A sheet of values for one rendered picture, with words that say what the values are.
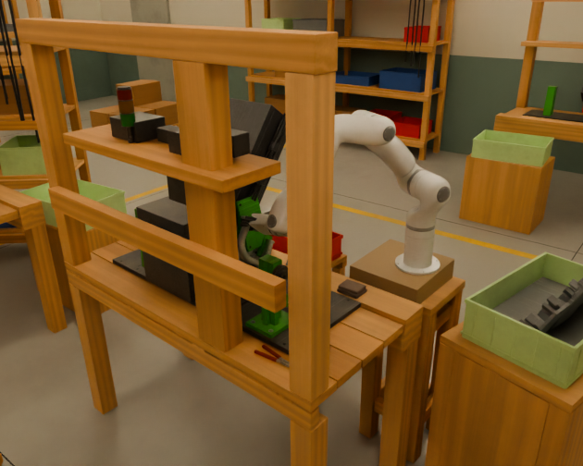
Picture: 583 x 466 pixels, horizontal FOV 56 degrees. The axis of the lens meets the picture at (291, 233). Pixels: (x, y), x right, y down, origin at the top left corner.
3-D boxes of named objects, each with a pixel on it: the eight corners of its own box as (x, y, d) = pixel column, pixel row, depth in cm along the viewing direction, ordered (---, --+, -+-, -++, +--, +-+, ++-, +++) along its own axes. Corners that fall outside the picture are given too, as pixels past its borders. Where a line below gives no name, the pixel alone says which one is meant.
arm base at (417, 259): (408, 250, 248) (411, 213, 240) (447, 262, 236) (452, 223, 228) (387, 266, 235) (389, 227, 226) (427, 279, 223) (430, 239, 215)
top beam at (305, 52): (41, 41, 222) (36, 18, 218) (338, 71, 132) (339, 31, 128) (18, 42, 216) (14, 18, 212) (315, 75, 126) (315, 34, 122)
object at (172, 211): (179, 264, 246) (172, 194, 232) (225, 286, 228) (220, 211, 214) (145, 280, 233) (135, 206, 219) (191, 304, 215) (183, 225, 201)
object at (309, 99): (81, 254, 261) (42, 41, 222) (328, 387, 172) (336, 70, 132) (64, 261, 255) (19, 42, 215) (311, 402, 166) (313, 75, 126)
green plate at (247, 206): (254, 242, 232) (243, 195, 227) (268, 242, 226) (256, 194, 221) (235, 251, 224) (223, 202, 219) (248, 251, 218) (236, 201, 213)
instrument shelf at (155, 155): (120, 131, 227) (118, 121, 225) (281, 173, 173) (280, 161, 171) (64, 143, 209) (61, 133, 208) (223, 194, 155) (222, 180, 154)
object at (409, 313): (183, 238, 309) (180, 214, 302) (420, 337, 219) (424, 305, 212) (163, 246, 299) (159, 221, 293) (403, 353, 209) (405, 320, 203)
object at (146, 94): (148, 125, 905) (142, 79, 874) (185, 129, 868) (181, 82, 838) (92, 141, 810) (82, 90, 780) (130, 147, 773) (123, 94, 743)
